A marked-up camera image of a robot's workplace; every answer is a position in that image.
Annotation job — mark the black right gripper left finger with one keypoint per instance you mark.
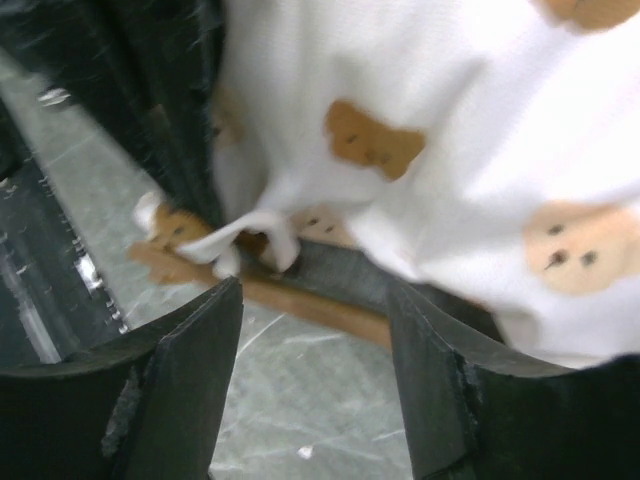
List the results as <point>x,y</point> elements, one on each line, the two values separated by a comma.
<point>146,405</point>

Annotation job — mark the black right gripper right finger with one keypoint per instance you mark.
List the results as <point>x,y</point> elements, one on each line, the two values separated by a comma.
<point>474,408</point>

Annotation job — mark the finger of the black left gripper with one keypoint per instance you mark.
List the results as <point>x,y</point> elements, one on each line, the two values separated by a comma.
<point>144,70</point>

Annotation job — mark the wooden pet bed frame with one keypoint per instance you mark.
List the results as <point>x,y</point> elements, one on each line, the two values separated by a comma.
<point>166,267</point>

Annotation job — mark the bear print bed mattress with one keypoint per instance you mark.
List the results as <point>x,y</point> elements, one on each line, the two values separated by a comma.
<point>487,148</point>

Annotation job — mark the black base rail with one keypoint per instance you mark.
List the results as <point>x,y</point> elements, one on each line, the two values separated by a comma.
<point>54,300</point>

